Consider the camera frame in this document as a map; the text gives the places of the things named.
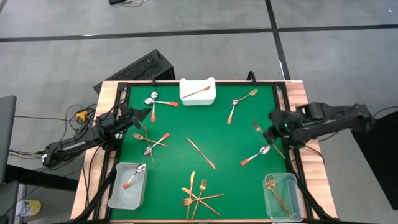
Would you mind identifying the black metal rig frame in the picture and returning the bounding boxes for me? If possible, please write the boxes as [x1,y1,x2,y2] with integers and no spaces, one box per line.
[70,70,340,224]

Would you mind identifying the grey plastic bin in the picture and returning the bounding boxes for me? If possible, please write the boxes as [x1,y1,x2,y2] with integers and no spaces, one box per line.
[107,161,148,211]

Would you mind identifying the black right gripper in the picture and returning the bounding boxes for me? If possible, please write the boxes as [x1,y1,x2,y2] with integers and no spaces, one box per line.
[263,108,296,146]

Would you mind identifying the black device with cable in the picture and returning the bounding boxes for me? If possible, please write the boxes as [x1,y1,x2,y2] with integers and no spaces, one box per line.
[108,0,147,7]

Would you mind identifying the orange-handled silver spoon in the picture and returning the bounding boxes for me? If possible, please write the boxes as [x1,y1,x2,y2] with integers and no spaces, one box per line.
[226,98,239,125]
[150,90,160,123]
[123,163,147,190]
[144,97,180,108]
[240,144,271,166]

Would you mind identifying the clear plastic bin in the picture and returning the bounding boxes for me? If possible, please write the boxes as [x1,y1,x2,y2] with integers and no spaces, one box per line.
[262,172,305,222]

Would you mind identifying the grey furniture panel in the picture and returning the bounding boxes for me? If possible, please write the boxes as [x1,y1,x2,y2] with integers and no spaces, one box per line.
[0,95,19,224]

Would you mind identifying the green table mat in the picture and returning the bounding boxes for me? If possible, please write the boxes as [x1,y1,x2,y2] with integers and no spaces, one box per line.
[109,83,289,221]

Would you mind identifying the black floor beam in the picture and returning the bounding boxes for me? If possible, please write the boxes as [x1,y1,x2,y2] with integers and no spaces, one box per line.
[5,164,80,191]

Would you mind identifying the white and yellow can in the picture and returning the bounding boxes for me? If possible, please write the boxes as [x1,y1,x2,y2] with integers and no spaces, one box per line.
[14,198,42,217]

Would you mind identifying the black floor mat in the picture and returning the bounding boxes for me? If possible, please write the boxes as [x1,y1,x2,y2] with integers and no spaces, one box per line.
[350,110,398,211]

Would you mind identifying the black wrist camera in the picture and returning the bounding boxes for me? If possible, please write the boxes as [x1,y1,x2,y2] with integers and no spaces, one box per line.
[295,101,327,121]
[117,105,134,121]

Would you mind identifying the white plastic bin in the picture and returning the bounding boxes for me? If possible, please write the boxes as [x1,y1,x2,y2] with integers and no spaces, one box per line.
[178,77,217,106]

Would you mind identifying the black floor cable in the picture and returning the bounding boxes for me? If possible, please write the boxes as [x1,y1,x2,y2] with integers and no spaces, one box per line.
[369,105,398,123]
[7,102,100,162]

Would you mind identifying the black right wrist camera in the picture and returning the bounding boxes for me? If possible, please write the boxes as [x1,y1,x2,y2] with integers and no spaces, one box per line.
[295,101,327,121]

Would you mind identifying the gold utensil handle foreground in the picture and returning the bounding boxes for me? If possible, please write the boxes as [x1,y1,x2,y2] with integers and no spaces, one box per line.
[181,187,222,217]

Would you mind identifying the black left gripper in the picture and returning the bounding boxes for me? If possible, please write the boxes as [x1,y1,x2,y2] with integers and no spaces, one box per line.
[123,105,152,131]

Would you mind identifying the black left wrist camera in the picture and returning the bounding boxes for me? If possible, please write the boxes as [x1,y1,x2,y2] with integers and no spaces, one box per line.
[117,105,134,121]

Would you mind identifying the yellow cable plug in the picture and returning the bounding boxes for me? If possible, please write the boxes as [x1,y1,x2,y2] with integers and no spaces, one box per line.
[75,109,90,121]

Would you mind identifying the crossed spoons and fork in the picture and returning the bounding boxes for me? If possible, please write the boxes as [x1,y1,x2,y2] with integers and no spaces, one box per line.
[142,133,171,157]

